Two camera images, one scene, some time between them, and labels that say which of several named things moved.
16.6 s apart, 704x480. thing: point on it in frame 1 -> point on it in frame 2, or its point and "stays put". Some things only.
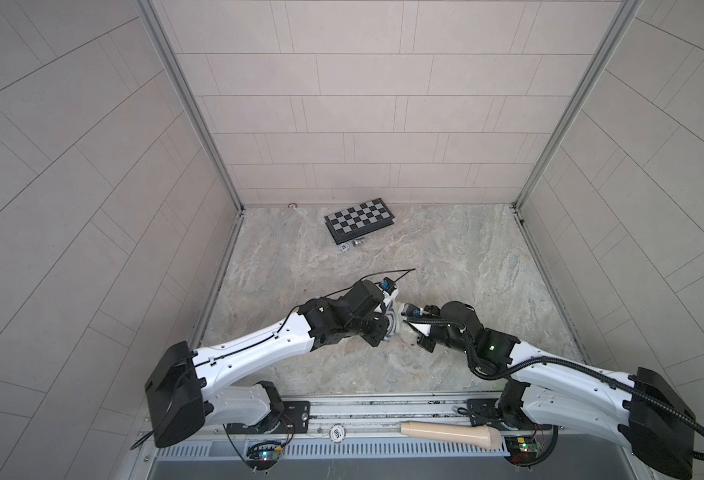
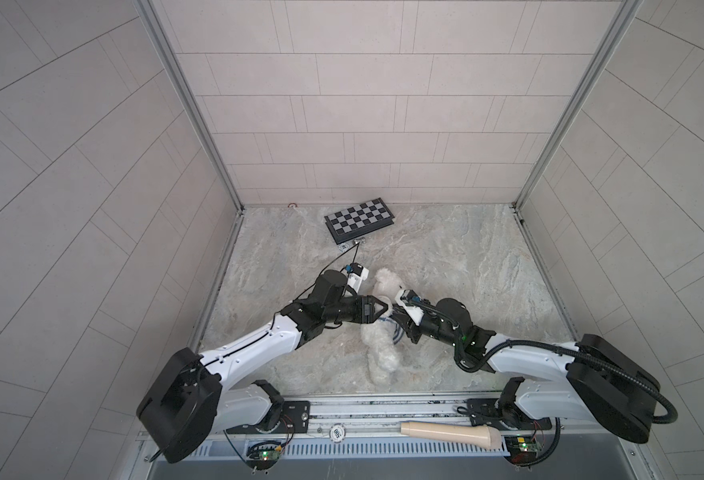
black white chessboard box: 358,220 stays put
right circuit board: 522,450 stays put
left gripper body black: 373,331 -> 354,311
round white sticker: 337,433 stays put
